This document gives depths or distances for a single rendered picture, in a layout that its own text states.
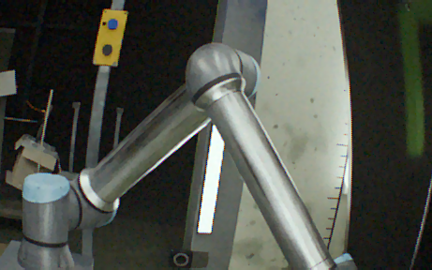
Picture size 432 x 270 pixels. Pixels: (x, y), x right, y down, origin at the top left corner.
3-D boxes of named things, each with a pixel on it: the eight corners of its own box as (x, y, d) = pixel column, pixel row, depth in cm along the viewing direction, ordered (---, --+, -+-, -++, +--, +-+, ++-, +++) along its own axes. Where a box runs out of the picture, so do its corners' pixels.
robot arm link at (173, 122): (44, 197, 133) (216, 27, 106) (79, 194, 148) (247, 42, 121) (65, 239, 128) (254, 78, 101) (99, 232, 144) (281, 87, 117)
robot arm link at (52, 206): (12, 228, 116) (13, 172, 115) (50, 223, 132) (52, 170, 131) (42, 246, 109) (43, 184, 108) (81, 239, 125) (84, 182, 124)
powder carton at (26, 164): (6, 168, 346) (21, 126, 349) (45, 187, 365) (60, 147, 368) (5, 180, 298) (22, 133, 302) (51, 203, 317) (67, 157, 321)
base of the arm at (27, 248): (12, 268, 109) (10, 237, 108) (23, 248, 127) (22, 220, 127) (71, 281, 113) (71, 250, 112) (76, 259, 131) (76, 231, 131)
